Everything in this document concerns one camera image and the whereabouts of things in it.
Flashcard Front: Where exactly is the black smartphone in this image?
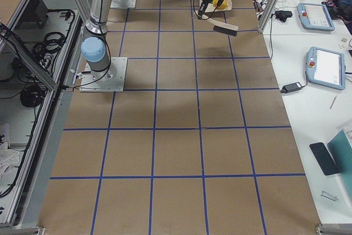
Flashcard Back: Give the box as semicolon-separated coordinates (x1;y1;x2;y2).
309;142;339;176

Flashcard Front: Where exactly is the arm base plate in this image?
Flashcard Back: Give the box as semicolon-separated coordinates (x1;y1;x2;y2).
111;0;136;9
79;57;128;92

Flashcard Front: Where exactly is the beige hand brush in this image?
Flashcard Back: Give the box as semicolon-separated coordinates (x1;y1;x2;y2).
202;15;239;36

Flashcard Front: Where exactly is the blue teach pendant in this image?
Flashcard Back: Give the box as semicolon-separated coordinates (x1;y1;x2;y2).
297;3;335;31
305;47;345;90

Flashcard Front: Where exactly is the yellow sponge piece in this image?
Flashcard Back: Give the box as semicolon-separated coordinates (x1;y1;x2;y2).
218;0;229;10

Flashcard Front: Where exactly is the beige plastic dustpan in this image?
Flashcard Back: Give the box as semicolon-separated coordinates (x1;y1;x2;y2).
205;0;232;13

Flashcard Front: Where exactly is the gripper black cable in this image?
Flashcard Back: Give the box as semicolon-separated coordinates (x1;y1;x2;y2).
191;0;211;21

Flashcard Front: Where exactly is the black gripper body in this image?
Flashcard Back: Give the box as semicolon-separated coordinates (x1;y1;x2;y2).
196;0;223;20

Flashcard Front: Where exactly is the black power adapter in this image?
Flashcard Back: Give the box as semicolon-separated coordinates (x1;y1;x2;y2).
280;82;303;94

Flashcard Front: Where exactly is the blue teach pendant near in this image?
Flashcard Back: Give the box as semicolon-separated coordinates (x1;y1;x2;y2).
305;47;345;90

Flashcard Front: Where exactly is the blue teach pendant far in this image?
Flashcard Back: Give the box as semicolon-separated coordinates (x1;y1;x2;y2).
297;3;335;31

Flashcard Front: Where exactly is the teal notebook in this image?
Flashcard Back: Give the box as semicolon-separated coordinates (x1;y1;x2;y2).
328;130;351;183

